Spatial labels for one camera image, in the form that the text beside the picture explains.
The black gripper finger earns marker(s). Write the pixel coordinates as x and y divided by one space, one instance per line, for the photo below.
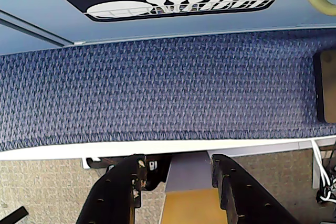
249 203
113 195

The black floor strip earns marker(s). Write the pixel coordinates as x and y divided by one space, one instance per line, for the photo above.
15 214

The gray and yellow desk support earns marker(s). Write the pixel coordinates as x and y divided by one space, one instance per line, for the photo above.
189 174

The black framed tan panel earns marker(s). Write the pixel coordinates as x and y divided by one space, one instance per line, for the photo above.
328 85

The blue woven floor mat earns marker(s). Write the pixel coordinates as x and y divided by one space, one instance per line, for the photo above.
157 90

